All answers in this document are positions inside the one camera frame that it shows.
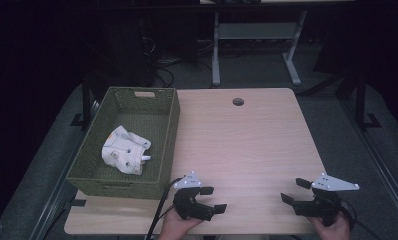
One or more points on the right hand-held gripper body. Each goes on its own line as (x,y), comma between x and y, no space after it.
(323,205)

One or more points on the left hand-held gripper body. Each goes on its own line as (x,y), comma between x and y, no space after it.
(188,203)

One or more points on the green woven basket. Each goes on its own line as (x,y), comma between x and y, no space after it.
(167,133)

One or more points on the white printed cloth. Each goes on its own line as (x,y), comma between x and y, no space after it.
(123,155)

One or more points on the person's left hand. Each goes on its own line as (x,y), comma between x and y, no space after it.
(175,228)

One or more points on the person's right hand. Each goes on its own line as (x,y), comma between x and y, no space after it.
(333,231)

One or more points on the black metal stand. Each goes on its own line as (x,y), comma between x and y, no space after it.
(86,100)
(361,100)

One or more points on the black table bracket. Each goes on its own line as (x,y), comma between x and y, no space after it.
(77,202)

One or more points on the grey metal table frame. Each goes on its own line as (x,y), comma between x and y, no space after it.
(257,31)

